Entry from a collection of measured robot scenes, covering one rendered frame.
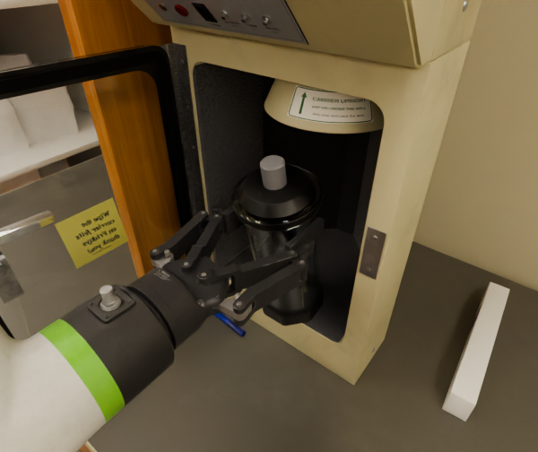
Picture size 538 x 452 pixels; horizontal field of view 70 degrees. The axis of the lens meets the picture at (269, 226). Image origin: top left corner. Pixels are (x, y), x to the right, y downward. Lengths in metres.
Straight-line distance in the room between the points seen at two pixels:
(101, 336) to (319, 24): 0.29
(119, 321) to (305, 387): 0.37
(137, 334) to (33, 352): 0.07
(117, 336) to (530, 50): 0.71
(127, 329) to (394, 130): 0.29
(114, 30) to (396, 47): 0.36
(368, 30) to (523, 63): 0.50
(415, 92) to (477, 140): 0.47
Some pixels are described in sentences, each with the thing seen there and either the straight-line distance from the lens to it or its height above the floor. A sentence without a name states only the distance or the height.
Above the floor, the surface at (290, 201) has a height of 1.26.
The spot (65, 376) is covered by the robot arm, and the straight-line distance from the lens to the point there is 0.33.
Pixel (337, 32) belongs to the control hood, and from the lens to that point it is 0.34.
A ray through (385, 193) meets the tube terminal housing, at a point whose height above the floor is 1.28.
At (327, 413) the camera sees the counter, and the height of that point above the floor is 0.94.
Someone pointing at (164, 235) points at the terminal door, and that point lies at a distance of 0.61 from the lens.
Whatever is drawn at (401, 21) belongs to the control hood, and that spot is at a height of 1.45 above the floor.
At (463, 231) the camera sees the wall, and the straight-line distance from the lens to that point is 0.92.
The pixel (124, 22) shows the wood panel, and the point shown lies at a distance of 0.57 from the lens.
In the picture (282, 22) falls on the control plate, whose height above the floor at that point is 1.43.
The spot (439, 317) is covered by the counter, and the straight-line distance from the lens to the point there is 0.78.
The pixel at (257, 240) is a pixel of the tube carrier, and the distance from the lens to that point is 0.47.
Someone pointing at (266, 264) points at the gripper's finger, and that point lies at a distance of 0.41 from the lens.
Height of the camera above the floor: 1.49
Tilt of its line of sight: 37 degrees down
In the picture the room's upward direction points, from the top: straight up
